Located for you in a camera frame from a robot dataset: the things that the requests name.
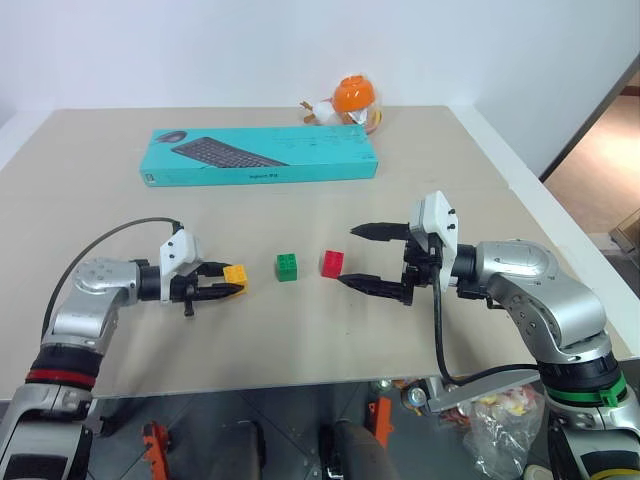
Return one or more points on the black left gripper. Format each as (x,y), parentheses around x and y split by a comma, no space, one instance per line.
(186,289)

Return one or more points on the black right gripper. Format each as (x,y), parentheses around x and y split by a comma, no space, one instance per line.
(419,265)

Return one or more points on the yellow building block cube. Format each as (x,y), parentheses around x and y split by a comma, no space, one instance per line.
(235,275)

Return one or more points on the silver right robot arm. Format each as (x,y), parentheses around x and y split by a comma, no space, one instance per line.
(545,300)

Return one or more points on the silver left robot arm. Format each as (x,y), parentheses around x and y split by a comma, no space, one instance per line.
(85,300)

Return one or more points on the red building block cube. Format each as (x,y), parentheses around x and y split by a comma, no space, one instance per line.
(332,264)

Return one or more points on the green building block cube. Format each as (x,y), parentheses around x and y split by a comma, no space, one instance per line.
(286,267)

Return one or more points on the teal keyboard box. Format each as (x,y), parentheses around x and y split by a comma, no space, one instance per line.
(260,157)

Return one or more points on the drink can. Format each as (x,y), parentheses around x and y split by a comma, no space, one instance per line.
(416,398)

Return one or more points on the clear bag with toys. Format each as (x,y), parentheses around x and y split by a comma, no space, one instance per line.
(325,112)

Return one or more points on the orange clamp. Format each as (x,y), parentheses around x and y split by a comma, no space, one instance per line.
(156,450)
(382,422)

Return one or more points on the orange plastic bowl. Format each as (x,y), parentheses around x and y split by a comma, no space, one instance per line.
(354,93)

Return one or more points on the dark grey rounded shape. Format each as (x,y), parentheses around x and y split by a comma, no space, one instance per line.
(357,452)

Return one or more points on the clear plastic bag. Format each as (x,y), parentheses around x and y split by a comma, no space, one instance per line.
(505,440)

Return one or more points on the cardboard box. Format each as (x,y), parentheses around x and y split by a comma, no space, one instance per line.
(627,230)

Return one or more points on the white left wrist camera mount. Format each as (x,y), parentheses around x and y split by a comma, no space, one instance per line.
(180,252)

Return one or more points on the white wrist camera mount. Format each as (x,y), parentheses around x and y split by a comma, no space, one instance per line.
(437,217)
(180,252)

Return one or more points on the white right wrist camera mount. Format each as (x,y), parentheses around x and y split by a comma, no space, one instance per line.
(437,217)

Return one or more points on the grey metal bracket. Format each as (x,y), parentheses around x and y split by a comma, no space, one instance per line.
(475,392)

